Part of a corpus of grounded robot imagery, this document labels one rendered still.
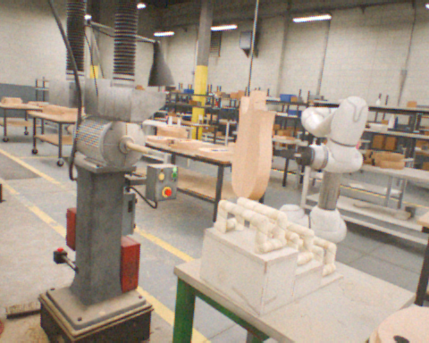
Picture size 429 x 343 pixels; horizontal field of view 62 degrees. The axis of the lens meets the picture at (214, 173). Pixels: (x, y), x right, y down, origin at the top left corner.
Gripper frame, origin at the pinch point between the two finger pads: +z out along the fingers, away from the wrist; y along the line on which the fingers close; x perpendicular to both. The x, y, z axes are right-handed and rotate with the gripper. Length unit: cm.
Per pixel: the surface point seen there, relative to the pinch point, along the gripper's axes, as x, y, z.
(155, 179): -22, 73, 34
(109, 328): -109, 71, 52
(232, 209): -18.3, -25.5, 13.4
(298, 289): -41, -28, -10
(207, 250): -33.8, -17.3, 18.0
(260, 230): -22.0, -35.0, 7.3
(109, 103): 14, 41, 59
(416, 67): 297, 842, -719
